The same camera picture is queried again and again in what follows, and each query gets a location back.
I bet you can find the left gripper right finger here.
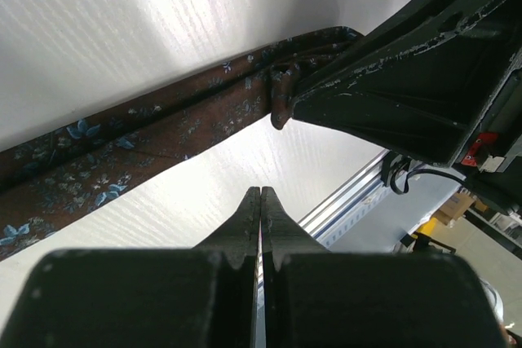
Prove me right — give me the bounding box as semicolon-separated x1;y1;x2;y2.
260;187;328;347

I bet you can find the white slotted cable duct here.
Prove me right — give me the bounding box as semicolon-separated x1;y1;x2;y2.
314;187;456;253

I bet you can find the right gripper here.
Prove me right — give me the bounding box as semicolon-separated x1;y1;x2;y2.
291;0;521;217

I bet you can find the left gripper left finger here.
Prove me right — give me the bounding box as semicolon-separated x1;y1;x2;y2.
195;187;261;347

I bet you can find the brown floral tie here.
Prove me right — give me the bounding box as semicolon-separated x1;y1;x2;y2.
1;27;361;258

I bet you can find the aluminium mounting rail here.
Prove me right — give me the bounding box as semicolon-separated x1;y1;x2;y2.
299;150;391;247

